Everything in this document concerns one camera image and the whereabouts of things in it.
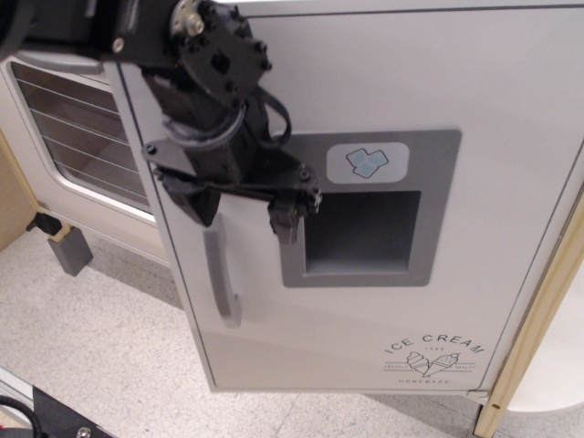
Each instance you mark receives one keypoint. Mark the light wooden corner post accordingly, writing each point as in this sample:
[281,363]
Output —
[561,268]

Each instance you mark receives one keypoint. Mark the white toy fridge door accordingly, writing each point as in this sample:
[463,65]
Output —
[509,76]

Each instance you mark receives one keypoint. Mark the grey oven door handle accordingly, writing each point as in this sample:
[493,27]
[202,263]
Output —
[64,63]

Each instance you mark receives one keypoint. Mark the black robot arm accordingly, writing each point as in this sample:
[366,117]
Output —
[203,65]

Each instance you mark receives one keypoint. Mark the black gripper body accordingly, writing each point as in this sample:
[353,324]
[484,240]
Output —
[189,162]

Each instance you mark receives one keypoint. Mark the grey fridge door handle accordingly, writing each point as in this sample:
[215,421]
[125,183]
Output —
[226,300]

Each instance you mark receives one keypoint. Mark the white toy oven door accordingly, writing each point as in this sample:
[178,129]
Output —
[68,139]

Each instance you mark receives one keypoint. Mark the grey kitchen leg block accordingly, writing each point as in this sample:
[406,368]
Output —
[72,252]

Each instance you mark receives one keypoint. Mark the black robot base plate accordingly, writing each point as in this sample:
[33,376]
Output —
[48,417]

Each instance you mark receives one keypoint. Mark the grey ice dispenser panel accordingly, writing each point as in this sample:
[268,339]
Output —
[384,195]

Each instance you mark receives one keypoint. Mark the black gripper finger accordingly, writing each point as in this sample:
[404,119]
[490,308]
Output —
[198,201]
[286,210]

